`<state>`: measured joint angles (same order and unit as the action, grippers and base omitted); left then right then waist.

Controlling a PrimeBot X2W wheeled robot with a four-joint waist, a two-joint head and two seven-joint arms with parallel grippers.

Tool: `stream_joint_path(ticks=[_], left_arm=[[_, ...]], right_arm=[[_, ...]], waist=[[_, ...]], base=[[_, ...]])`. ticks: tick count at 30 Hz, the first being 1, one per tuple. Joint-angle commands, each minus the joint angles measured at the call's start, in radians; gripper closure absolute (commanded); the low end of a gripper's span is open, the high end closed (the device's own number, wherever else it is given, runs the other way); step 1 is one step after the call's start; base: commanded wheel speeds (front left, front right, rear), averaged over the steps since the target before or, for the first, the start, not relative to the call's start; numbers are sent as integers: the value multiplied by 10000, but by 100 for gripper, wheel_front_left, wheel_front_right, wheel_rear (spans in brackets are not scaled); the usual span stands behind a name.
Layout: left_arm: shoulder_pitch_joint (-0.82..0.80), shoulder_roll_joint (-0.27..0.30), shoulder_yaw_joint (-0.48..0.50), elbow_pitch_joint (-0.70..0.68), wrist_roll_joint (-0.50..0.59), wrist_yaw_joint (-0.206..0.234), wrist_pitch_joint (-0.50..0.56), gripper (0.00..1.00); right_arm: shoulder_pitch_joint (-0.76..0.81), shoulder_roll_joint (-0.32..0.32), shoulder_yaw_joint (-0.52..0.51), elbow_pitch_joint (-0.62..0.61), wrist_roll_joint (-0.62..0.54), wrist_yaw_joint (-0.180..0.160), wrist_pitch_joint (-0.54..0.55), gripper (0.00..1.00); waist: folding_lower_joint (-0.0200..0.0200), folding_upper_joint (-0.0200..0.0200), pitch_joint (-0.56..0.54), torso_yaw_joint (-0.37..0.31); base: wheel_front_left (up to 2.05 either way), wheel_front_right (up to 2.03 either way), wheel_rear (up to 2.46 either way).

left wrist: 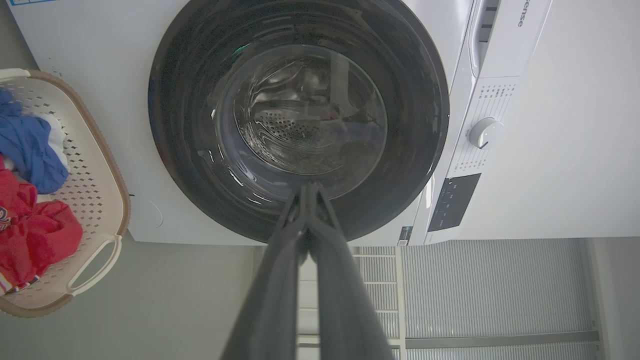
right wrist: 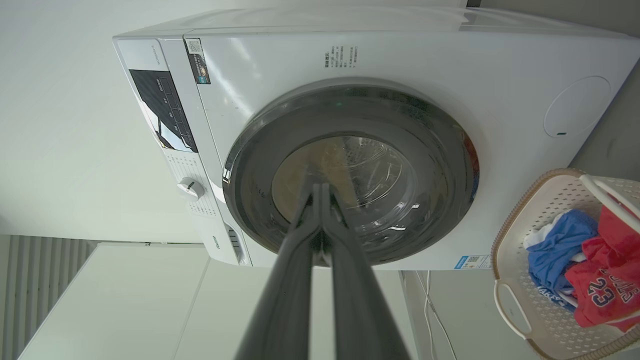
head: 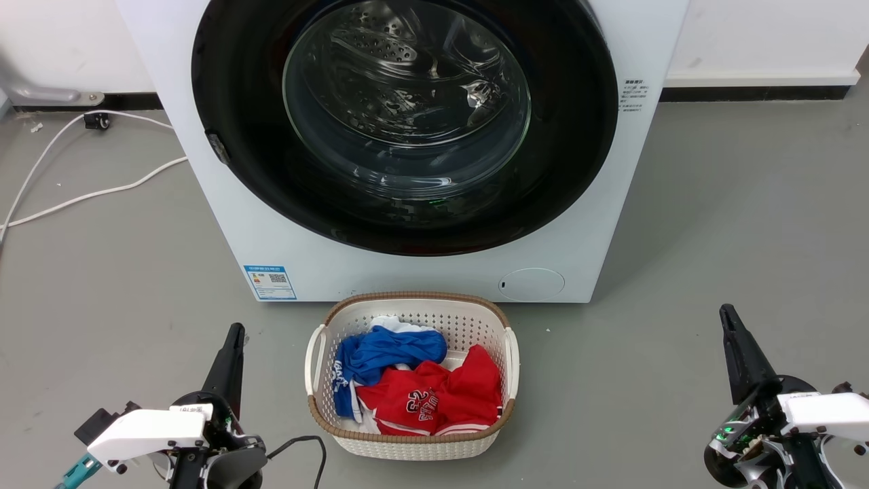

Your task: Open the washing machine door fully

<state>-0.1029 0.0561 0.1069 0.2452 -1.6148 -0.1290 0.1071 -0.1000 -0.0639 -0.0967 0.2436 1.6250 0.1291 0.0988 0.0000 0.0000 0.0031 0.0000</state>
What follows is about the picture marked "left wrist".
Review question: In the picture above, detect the blue garment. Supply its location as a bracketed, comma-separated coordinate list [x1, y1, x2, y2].
[0, 90, 70, 195]

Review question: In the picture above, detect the white front-load washing machine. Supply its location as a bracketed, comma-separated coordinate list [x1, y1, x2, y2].
[6, 0, 640, 247]

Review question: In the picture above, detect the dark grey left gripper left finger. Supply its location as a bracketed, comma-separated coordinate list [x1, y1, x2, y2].
[220, 184, 309, 360]

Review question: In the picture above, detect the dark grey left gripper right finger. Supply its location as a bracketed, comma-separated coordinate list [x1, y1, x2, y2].
[306, 182, 396, 360]

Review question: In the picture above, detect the cream perforated laundry basket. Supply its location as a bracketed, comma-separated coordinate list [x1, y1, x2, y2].
[0, 68, 132, 319]

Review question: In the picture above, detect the red garment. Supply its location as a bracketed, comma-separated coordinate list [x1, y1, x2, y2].
[0, 155, 84, 293]

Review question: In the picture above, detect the black washer display panel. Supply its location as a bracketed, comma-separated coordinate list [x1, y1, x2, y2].
[428, 173, 482, 232]

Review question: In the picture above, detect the round dark glass washer door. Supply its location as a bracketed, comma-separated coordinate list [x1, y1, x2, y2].
[148, 0, 450, 244]

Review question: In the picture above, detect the white washer program dial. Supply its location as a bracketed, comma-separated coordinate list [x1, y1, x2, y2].
[468, 117, 504, 150]

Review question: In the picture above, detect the white washer detergent drawer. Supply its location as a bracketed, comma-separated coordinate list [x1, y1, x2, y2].
[468, 0, 553, 80]

